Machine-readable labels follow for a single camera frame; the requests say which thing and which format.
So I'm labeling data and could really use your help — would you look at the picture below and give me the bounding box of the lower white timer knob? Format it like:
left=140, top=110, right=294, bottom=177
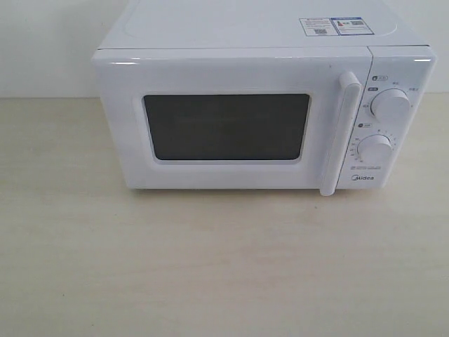
left=357, top=134, right=393, bottom=164

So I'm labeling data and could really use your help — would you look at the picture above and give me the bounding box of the upper white control knob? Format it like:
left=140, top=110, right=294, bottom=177
left=370, top=88, right=410, bottom=121

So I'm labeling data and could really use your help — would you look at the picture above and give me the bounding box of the white microwave door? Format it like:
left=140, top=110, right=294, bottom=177
left=92, top=47, right=373, bottom=195

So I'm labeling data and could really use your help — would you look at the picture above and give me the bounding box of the white microwave oven body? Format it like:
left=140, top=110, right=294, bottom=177
left=95, top=1, right=436, bottom=191

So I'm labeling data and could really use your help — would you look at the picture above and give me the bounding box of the warning label sticker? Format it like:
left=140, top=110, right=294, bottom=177
left=300, top=17, right=374, bottom=37

